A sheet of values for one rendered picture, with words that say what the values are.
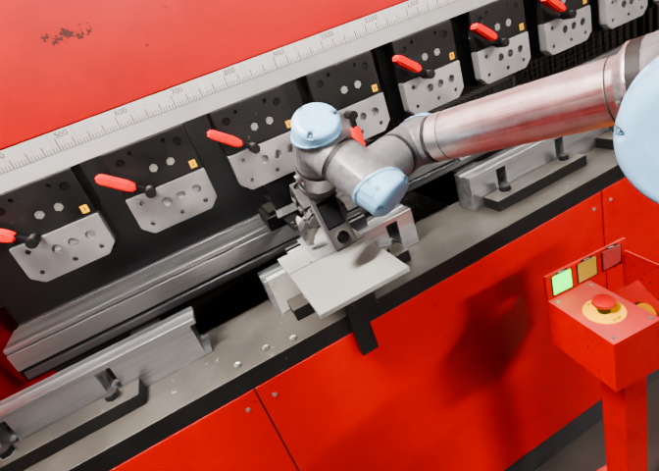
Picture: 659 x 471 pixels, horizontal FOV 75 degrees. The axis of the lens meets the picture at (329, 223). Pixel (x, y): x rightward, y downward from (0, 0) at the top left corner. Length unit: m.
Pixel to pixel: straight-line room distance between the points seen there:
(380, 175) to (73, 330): 0.91
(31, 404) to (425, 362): 0.83
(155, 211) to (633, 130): 0.73
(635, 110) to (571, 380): 1.22
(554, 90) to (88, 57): 0.69
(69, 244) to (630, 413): 1.18
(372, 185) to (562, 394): 1.10
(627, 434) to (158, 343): 1.03
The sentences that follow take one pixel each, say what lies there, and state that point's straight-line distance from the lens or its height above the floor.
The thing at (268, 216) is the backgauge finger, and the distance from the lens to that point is 1.14.
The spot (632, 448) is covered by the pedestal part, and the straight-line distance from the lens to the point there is 1.29.
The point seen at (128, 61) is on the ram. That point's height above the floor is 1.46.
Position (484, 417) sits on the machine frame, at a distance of 1.35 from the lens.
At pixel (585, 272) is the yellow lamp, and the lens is 1.03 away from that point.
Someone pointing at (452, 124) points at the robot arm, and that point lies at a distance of 0.64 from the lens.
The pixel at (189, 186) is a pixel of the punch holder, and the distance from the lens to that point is 0.85.
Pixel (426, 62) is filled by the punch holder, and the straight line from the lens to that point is 1.00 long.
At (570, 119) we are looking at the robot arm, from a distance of 0.57.
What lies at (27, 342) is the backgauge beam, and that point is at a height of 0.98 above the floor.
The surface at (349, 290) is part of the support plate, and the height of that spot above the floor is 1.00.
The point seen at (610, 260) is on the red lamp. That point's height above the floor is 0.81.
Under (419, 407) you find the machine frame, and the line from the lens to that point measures 1.18.
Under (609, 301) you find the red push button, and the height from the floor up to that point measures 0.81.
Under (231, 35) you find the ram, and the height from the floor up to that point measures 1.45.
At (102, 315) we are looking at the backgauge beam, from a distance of 1.24.
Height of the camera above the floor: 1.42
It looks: 24 degrees down
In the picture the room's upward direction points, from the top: 20 degrees counter-clockwise
